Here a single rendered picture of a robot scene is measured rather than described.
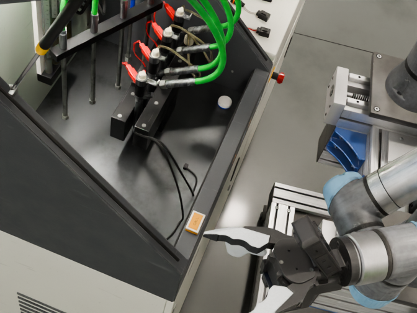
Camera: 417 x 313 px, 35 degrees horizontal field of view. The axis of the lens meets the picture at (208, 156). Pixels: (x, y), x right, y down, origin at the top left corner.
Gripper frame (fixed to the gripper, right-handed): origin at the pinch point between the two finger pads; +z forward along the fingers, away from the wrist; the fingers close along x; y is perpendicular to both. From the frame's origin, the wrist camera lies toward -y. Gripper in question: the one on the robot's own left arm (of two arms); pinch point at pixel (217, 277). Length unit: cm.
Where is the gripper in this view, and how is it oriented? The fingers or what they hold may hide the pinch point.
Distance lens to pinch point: 88.6
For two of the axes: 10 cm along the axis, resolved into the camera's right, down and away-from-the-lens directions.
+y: -1.2, 6.7, 7.3
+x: -2.7, -7.3, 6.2
